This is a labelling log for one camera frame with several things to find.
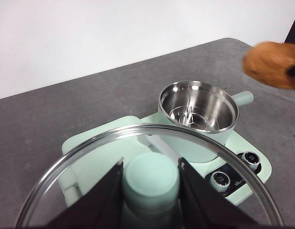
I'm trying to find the mint green breakfast maker base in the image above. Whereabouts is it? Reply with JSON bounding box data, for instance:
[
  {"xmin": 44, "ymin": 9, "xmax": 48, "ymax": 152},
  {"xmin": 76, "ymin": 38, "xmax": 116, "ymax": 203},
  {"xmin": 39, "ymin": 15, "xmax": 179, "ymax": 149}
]
[{"xmin": 61, "ymin": 114, "xmax": 274, "ymax": 207}]

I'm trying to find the brown potato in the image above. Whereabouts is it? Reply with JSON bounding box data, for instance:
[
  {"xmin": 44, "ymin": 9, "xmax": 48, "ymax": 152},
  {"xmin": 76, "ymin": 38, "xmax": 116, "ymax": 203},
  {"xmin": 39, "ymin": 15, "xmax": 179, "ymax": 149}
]
[{"xmin": 242, "ymin": 41, "xmax": 295, "ymax": 91}]

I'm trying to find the silver control knob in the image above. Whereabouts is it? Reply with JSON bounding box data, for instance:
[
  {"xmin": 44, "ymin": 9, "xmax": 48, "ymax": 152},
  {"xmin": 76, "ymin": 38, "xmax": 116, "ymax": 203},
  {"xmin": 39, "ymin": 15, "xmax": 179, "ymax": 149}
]
[
  {"xmin": 209, "ymin": 171, "xmax": 232, "ymax": 193},
  {"xmin": 241, "ymin": 150, "xmax": 262, "ymax": 170}
]

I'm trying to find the glass lid with green knob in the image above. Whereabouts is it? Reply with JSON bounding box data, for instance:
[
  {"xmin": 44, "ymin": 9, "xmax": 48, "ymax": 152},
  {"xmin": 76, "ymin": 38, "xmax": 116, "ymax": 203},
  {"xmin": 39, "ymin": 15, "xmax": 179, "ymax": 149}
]
[{"xmin": 15, "ymin": 123, "xmax": 284, "ymax": 229}]

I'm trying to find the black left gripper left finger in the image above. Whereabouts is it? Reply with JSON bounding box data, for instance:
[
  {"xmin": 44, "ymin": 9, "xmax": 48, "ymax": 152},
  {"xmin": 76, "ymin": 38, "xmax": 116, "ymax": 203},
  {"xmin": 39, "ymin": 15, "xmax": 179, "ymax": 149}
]
[{"xmin": 46, "ymin": 157, "xmax": 125, "ymax": 229}]

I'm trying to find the mint green steamer pot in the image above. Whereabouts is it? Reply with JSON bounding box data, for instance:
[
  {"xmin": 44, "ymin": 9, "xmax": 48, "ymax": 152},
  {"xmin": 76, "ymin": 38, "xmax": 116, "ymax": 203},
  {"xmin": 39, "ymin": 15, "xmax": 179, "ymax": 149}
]
[{"xmin": 158, "ymin": 81, "xmax": 254, "ymax": 163}]

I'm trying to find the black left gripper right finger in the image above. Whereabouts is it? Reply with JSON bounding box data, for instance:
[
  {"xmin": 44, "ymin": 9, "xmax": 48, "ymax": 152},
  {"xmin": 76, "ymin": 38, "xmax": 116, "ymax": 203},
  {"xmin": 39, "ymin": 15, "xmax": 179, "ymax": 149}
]
[{"xmin": 178, "ymin": 156, "xmax": 261, "ymax": 229}]

